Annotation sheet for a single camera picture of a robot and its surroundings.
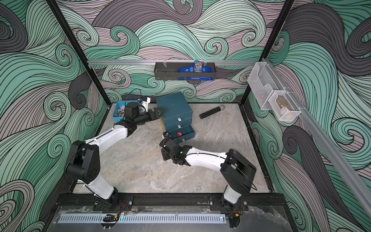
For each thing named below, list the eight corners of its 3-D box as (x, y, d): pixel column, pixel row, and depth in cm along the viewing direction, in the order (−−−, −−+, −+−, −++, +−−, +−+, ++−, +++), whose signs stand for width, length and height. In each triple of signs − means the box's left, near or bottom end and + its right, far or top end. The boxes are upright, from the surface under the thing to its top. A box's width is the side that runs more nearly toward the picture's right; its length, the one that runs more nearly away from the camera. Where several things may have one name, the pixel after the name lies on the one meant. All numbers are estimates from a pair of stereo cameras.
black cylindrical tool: (201, 120, 112) (202, 116, 109) (199, 117, 114) (199, 113, 111) (224, 110, 119) (225, 107, 116) (221, 107, 121) (222, 104, 118)
